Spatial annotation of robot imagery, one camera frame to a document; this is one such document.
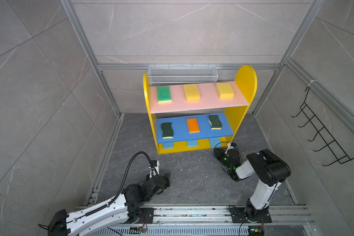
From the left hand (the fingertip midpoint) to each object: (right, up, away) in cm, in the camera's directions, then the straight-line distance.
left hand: (167, 172), depth 79 cm
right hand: (+30, +11, +17) cm, 36 cm away
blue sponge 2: (+30, +15, +21) cm, 40 cm away
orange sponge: (+15, +26, +13) cm, 33 cm away
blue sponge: (+16, +14, +21) cm, 30 cm away
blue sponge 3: (-2, +12, +19) cm, 23 cm away
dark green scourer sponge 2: (+30, +28, +16) cm, 44 cm away
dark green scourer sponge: (-1, +22, +11) cm, 25 cm away
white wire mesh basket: (-3, +60, +19) cm, 63 cm away
